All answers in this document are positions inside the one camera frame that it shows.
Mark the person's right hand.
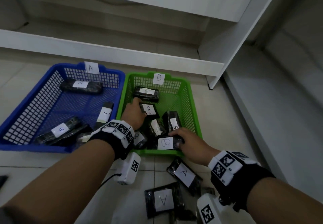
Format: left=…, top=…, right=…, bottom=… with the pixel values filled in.
left=168, top=127, right=221, bottom=167

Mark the person's left hand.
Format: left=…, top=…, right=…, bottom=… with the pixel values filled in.
left=120, top=97, right=148, bottom=131

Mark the green plastic mesh basket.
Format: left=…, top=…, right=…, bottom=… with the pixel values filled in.
left=116, top=71, right=203, bottom=156

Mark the pile of black packets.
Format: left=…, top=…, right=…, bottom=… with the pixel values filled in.
left=144, top=157, right=220, bottom=224

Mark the blue plastic mesh basket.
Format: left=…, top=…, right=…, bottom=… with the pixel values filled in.
left=0, top=62, right=126, bottom=154

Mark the person's left forearm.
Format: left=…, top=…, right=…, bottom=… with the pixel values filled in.
left=0, top=139, right=115, bottom=224

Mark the black wristband with markers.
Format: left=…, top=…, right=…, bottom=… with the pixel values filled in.
left=207, top=150, right=276, bottom=212
left=88, top=119, right=136, bottom=161

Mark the white shelf unit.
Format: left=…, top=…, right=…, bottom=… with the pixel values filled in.
left=0, top=0, right=287, bottom=90

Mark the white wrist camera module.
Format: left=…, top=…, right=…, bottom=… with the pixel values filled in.
left=113, top=152, right=141, bottom=186
left=196, top=193, right=227, bottom=224

